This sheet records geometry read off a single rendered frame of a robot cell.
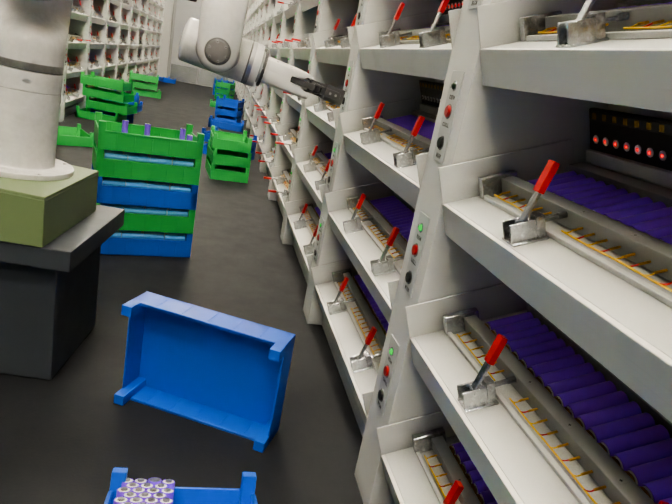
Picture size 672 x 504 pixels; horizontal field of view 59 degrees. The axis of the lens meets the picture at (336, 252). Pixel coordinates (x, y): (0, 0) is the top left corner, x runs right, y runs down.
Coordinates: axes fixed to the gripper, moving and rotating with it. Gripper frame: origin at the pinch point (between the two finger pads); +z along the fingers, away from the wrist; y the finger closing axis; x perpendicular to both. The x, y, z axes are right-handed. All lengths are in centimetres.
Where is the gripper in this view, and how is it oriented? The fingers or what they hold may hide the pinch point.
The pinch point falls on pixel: (332, 94)
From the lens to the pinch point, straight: 128.0
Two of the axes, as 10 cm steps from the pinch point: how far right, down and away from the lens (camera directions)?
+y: 1.8, 3.2, -9.3
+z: 9.2, 2.8, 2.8
